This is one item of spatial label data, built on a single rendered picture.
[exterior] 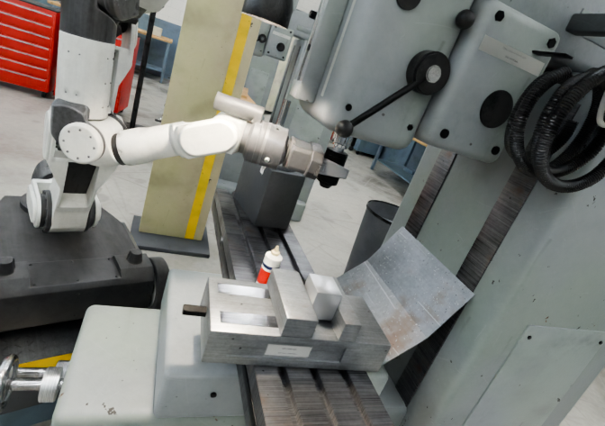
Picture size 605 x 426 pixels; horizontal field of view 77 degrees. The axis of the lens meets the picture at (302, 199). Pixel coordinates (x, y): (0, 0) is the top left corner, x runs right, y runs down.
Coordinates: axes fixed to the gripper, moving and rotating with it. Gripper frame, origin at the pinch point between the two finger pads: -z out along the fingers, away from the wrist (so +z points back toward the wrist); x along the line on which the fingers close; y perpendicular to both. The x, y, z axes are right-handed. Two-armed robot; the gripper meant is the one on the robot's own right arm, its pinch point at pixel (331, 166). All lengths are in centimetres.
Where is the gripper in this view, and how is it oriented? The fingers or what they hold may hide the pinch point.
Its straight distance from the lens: 80.2
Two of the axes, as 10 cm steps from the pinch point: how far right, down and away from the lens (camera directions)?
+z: -9.4, -2.9, -1.5
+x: -0.3, -3.6, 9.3
